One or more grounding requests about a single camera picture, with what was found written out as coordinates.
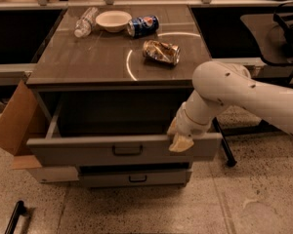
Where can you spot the grey drawer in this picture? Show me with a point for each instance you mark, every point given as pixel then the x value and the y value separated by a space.
pixel 89 130
pixel 142 178

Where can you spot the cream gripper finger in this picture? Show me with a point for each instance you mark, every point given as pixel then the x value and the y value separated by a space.
pixel 181 143

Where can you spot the clear plastic water bottle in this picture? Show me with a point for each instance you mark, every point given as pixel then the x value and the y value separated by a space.
pixel 86 23

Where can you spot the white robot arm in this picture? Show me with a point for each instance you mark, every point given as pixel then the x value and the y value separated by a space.
pixel 218 85

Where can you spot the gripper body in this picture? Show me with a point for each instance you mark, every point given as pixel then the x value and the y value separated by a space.
pixel 190 123

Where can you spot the grey drawer cabinet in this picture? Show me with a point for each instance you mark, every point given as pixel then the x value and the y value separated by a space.
pixel 113 64

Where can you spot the blue pepsi can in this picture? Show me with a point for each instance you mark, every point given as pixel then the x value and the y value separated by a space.
pixel 142 26

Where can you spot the white bowl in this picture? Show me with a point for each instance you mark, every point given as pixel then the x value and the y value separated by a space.
pixel 113 21

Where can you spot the black handle on floor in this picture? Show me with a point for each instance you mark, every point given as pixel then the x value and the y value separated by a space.
pixel 19 210

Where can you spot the brown cardboard box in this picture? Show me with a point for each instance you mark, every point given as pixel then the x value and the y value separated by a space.
pixel 21 120

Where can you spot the black chair leg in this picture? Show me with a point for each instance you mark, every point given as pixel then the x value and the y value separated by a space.
pixel 231 162

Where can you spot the grey bottom drawer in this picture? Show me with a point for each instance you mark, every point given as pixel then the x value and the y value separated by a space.
pixel 142 178

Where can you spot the black office chair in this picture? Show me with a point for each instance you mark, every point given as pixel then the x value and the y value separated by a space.
pixel 269 35

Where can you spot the grey top drawer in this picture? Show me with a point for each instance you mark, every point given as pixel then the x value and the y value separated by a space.
pixel 89 130

